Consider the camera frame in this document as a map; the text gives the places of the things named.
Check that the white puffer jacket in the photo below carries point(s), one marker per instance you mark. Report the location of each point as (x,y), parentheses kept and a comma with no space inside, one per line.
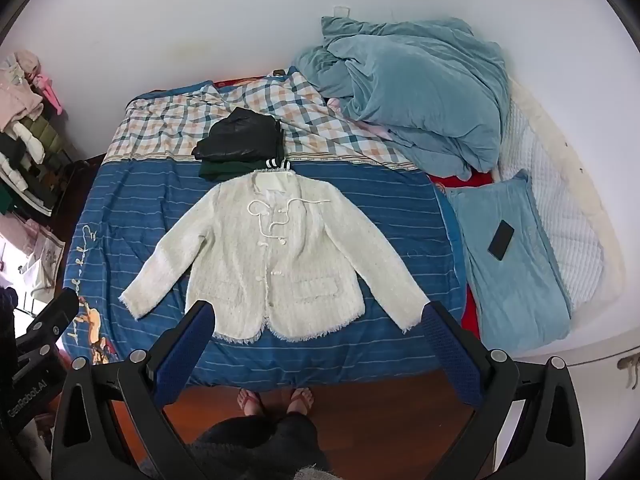
(30,145)

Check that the dark green striped-cuff garment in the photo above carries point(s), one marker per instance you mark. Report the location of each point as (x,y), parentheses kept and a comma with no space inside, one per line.
(215,170)

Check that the olive puffer vest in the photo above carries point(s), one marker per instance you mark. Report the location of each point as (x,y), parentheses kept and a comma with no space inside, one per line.
(47,132)

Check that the pink fleece robe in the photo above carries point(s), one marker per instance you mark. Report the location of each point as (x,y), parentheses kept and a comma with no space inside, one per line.
(20,95)

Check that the white embroidered cloth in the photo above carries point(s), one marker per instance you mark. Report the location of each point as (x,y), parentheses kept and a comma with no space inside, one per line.
(47,260)

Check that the person's left foot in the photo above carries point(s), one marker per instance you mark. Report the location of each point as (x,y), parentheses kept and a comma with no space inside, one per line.
(251,402)

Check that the white tweed jacket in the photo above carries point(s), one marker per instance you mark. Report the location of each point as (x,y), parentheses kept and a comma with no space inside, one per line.
(280,260)

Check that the grey fuzzy garment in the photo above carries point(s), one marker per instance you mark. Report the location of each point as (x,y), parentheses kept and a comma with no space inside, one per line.
(312,474)

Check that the person's foot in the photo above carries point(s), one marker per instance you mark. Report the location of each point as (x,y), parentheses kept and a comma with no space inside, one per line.
(251,402)
(300,401)

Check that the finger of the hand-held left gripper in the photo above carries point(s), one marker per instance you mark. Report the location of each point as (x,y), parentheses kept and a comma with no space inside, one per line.
(50,317)

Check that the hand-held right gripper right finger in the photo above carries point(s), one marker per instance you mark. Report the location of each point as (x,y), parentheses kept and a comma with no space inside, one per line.
(452,355)

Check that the person's right foot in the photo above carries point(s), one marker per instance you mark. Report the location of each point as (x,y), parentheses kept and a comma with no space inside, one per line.
(300,401)

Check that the black smartphone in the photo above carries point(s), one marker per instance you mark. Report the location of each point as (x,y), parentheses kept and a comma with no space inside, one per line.
(501,240)

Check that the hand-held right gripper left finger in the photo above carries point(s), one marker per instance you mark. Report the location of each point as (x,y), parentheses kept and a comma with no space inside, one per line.
(182,355)

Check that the blue striped plaid bed sheet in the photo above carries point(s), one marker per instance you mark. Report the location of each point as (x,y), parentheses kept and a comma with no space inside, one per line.
(400,220)

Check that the black leather jacket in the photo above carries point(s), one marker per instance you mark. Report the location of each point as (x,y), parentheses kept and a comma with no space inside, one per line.
(235,140)

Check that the white wall socket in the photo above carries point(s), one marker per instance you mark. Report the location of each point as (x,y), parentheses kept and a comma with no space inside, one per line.
(341,10)

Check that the blue-grey duvet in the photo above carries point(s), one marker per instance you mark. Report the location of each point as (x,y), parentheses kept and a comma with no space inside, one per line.
(425,90)

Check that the light blue pillow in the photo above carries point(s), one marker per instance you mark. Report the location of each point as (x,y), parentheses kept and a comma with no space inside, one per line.
(510,300)

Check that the white quilted mattress pad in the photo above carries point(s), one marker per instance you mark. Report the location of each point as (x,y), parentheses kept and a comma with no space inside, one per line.
(565,210)

